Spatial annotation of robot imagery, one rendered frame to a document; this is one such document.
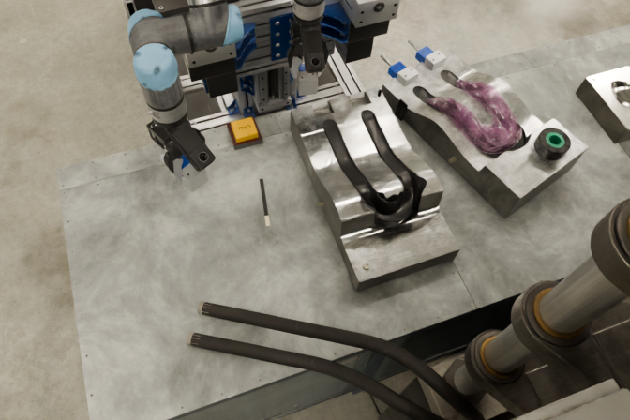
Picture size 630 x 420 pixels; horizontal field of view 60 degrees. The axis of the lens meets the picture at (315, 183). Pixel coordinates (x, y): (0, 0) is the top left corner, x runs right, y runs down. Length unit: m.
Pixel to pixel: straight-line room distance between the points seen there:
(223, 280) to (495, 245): 0.68
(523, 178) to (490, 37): 1.78
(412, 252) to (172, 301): 0.57
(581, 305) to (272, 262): 0.78
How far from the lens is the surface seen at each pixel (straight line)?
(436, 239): 1.34
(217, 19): 1.12
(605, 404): 0.64
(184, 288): 1.33
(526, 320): 0.84
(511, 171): 1.44
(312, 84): 1.45
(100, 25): 3.13
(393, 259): 1.29
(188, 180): 1.28
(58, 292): 2.33
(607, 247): 0.64
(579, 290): 0.74
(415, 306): 1.33
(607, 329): 0.89
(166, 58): 1.03
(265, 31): 1.72
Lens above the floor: 2.03
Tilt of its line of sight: 59 degrees down
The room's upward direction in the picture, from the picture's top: 4 degrees clockwise
